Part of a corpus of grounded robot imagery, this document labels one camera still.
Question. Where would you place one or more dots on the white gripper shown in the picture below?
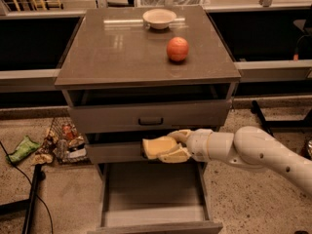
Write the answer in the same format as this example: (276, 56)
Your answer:
(197, 144)

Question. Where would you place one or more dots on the yellow sponge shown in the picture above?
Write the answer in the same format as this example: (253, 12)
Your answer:
(153, 147)

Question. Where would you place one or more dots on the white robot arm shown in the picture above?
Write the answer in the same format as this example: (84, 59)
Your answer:
(250, 148)

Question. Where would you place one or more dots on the top grey drawer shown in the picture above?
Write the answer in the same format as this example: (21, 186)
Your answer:
(149, 116)

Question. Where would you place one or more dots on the bottom grey drawer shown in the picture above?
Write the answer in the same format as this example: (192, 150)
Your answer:
(154, 198)

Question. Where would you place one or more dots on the grey drawer cabinet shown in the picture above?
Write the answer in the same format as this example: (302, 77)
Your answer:
(117, 58)

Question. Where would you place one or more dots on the orange ball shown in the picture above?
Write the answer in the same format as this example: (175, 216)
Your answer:
(177, 49)

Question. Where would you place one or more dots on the white bowl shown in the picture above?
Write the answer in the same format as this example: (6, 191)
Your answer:
(159, 18)

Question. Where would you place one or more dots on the green snack bag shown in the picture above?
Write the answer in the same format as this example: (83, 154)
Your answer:
(23, 150)

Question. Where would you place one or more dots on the black floor stand leg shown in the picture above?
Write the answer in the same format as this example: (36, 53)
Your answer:
(26, 205)

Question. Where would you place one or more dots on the wire basket with snacks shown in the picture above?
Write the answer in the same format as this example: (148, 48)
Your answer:
(62, 143)

